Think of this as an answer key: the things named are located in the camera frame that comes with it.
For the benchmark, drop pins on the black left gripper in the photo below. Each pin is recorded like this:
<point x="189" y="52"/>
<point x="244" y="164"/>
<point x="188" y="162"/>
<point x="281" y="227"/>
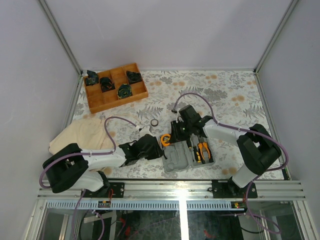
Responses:
<point x="158" y="153"/>

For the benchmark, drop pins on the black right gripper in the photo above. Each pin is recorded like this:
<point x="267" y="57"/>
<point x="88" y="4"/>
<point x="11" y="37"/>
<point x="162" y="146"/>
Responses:
<point x="176" y="136"/>

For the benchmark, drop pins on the orange tape measure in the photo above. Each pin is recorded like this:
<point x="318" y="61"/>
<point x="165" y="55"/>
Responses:
<point x="165" y="145"/>

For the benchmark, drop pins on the long yellow black screwdriver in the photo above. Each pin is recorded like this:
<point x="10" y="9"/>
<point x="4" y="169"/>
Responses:
<point x="190" y="143"/>

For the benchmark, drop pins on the orange black pliers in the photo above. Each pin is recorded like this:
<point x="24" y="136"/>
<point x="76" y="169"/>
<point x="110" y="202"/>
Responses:
<point x="203" y="148"/>

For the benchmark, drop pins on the grey plastic tool case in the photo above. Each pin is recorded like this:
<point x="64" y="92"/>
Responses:
<point x="182" y="158"/>

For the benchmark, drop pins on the short yellow black screwdriver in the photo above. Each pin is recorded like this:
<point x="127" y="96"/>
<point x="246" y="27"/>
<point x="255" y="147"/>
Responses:
<point x="197" y="155"/>

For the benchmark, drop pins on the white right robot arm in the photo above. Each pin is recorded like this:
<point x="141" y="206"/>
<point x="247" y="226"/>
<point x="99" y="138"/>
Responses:
<point x="258" y="150"/>

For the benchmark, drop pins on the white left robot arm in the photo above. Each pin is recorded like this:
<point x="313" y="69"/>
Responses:
<point x="76" y="167"/>

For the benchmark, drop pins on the black tape roll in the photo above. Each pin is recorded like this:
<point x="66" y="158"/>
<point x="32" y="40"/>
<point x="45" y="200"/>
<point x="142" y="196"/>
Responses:
<point x="154" y="122"/>

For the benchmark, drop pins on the beige cloth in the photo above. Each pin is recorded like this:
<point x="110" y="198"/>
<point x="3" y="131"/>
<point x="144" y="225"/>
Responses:
<point x="88" y="133"/>

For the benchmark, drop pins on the dark rolled item centre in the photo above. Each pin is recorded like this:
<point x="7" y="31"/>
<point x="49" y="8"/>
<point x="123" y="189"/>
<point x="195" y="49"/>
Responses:
<point x="124" y="91"/>

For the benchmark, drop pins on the dark rolled item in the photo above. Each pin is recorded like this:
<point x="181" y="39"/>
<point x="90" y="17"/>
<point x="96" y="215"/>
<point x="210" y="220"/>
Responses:
<point x="106" y="84"/>
<point x="92" y="78"/>
<point x="124" y="91"/>
<point x="133" y="77"/>

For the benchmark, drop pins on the wooden compartment tray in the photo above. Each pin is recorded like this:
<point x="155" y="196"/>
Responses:
<point x="99" y="101"/>

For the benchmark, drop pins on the dark rolled item back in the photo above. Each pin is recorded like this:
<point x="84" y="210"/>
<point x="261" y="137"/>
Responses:
<point x="133" y="77"/>

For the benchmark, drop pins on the dark rolled item far left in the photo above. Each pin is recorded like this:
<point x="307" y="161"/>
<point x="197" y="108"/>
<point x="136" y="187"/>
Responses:
<point x="92" y="78"/>

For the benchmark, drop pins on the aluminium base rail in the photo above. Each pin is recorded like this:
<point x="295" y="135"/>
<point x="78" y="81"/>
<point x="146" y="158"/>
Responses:
<point x="178" y="194"/>

